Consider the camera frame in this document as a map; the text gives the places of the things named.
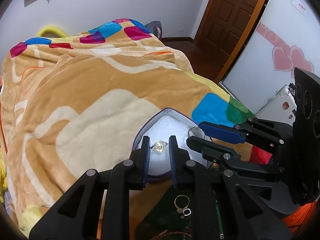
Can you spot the colourful patchwork fleece blanket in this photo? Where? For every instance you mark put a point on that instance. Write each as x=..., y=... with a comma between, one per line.
x=74, y=103

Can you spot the yellow curved headboard tube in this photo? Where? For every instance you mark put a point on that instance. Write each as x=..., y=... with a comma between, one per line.
x=52, y=30

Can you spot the grey purple bag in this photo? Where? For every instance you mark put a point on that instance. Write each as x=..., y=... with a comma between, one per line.
x=155, y=27

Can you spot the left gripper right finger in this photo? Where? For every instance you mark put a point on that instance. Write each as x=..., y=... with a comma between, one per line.
x=221, y=202

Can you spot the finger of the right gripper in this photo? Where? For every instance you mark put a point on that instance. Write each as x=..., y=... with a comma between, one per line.
x=232, y=135
x=212, y=152

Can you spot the wardrobe door with pink hearts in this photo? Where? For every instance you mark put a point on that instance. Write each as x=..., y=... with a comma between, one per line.
x=287, y=37

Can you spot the purple heart-shaped jewelry box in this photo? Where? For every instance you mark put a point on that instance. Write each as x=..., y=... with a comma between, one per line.
x=159, y=128

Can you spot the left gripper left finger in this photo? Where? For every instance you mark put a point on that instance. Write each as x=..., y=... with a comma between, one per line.
x=97, y=202

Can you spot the yellow cartoon bedsheet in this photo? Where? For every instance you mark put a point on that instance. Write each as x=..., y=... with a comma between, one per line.
x=3, y=178

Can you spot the white suitcase with stickers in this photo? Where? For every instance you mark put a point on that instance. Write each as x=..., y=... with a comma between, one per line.
x=280, y=108

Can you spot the brown wooden door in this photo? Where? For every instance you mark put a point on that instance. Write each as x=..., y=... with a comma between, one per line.
x=223, y=27

